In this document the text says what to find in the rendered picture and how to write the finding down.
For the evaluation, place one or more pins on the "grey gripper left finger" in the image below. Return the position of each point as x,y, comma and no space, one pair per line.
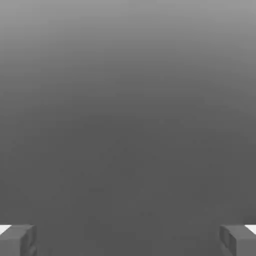
14,242

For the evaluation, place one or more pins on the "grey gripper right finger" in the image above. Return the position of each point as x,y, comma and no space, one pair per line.
243,243

